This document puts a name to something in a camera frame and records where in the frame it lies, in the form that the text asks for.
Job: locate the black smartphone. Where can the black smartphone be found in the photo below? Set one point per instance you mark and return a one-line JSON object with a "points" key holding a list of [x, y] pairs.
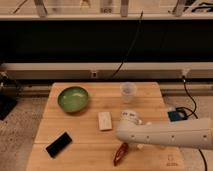
{"points": [[58, 145]]}

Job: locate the white wall outlet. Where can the white wall outlet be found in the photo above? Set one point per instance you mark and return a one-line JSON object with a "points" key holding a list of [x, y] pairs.
{"points": [[94, 74]]}

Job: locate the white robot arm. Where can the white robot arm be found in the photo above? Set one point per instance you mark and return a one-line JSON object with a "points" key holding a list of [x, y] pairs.
{"points": [[195, 133]]}

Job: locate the clear plastic cup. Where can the clear plastic cup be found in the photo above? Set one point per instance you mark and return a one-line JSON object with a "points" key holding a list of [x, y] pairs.
{"points": [[128, 91]]}

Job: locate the green ceramic bowl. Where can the green ceramic bowl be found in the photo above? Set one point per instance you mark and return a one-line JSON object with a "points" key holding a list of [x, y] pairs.
{"points": [[73, 99]]}

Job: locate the blue power adapter box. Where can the blue power adapter box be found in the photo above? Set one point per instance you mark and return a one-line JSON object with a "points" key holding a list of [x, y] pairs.
{"points": [[176, 116]]}

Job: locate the white rectangular block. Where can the white rectangular block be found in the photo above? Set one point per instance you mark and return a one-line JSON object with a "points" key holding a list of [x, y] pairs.
{"points": [[104, 120]]}

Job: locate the black stand at left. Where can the black stand at left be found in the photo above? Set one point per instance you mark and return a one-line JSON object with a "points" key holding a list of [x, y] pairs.
{"points": [[7, 101]]}

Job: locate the clear plastic water bottle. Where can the clear plastic water bottle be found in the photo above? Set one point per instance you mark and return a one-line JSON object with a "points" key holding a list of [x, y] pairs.
{"points": [[140, 146]]}

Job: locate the red chili pepper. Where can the red chili pepper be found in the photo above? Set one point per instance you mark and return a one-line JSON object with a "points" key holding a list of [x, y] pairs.
{"points": [[120, 153]]}

